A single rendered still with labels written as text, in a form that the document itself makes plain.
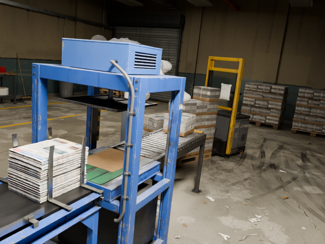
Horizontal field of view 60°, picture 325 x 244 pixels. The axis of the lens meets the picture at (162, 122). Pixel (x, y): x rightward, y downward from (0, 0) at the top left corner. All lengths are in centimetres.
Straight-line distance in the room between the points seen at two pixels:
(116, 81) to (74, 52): 51
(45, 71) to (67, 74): 21
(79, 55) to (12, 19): 823
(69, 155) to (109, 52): 71
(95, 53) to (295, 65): 914
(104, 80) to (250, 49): 932
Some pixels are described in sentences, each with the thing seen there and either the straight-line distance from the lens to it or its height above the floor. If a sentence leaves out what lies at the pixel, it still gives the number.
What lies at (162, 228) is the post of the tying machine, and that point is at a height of 24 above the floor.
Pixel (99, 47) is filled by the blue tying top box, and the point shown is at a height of 171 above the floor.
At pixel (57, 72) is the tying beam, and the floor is 151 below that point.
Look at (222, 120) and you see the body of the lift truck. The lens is 562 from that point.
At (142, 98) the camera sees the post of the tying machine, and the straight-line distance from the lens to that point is 173.
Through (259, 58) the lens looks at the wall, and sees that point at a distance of 1081.
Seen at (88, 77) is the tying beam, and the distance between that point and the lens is 194.
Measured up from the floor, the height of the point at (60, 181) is 89.
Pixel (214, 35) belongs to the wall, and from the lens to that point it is 1129.
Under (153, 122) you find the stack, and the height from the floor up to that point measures 77.
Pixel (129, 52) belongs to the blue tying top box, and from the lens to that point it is 189.
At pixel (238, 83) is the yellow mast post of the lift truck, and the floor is 142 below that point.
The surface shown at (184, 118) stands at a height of 102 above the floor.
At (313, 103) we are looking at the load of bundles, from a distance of 900.
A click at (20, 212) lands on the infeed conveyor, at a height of 80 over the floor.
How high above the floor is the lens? 165
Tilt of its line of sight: 12 degrees down
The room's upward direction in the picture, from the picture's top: 6 degrees clockwise
